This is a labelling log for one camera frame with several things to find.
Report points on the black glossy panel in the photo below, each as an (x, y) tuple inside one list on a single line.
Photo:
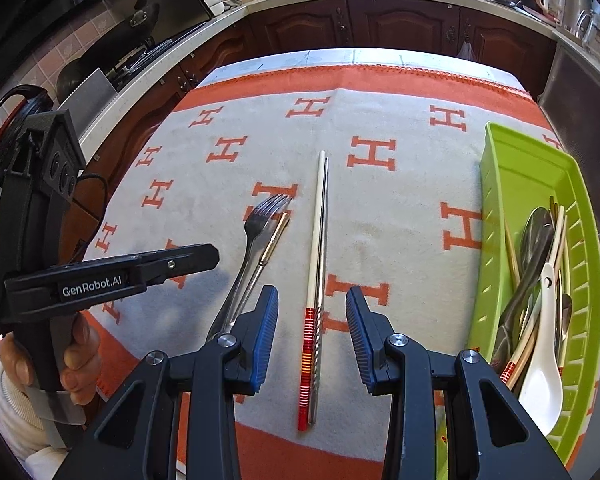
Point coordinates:
[(150, 10)]

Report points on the white ceramic spoon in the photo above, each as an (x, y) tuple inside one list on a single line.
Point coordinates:
[(542, 375)]

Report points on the stainless steel cabinet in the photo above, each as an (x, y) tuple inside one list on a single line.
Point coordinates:
[(580, 110)]

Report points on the person's left hand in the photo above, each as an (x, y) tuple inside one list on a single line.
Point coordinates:
[(82, 360)]

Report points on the steel chopstick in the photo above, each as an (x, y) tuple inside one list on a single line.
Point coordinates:
[(322, 240)]

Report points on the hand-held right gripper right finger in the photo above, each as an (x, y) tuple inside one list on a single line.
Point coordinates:
[(360, 340)]

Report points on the small steel spoon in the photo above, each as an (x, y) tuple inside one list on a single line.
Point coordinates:
[(565, 310)]

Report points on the person's left forearm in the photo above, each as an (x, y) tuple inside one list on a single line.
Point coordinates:
[(15, 425)]

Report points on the white bowl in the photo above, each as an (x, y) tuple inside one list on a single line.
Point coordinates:
[(213, 4)]

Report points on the steel stove guard panel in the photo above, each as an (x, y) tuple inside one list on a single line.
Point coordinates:
[(90, 97)]

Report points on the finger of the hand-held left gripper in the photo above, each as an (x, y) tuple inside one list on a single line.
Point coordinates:
[(190, 260)]

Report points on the steel fork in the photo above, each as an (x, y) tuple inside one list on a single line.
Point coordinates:
[(255, 230)]

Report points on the green plastic tray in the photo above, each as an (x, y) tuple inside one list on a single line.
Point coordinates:
[(525, 170)]

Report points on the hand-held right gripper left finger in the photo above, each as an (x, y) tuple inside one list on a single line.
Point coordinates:
[(265, 340)]

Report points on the white plastic bag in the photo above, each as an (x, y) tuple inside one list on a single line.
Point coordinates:
[(465, 51)]

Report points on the black red kettle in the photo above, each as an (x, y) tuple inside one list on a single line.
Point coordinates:
[(0, 125)]

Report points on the black wok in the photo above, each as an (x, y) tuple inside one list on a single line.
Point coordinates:
[(75, 80)]

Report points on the large steel spoon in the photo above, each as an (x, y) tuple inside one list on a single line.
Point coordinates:
[(537, 232)]

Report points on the orange grey printed blanket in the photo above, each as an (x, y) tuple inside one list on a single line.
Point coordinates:
[(380, 210)]

